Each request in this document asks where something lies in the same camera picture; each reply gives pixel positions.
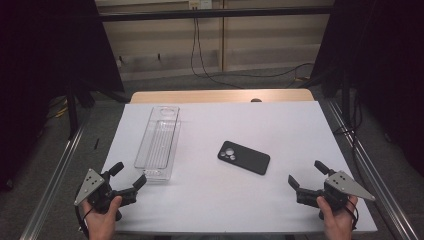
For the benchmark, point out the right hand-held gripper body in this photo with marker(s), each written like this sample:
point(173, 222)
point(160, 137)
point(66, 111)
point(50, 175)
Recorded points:
point(343, 185)

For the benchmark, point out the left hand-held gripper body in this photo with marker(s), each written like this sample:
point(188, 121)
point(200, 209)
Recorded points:
point(89, 186)

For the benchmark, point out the clear plastic bin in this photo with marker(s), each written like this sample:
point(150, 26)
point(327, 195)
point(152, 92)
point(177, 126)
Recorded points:
point(156, 146)

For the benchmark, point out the black metal stand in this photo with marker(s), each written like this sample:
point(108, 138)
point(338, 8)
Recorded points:
point(71, 113)

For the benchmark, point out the black curtain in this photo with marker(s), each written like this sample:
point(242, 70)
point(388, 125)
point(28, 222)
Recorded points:
point(383, 66)
point(43, 66)

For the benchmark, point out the white table cover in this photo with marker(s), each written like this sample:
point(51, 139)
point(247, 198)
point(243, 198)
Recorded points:
point(206, 200)

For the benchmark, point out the dark round table grommet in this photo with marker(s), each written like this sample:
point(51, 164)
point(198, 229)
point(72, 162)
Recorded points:
point(256, 100)

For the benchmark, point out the black horizontal bar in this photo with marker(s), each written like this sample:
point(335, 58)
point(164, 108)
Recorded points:
point(213, 13)

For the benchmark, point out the black phone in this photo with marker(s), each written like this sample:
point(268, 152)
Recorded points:
point(248, 160)

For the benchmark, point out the person's left hand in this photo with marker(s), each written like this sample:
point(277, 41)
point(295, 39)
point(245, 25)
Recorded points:
point(101, 225)

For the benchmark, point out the metal floor rail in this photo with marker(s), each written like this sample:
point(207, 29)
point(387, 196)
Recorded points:
point(376, 183)
point(53, 186)

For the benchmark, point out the white wall outlet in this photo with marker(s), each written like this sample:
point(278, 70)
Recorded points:
point(200, 4)

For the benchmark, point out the person's right hand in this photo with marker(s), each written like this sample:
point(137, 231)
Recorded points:
point(338, 223)

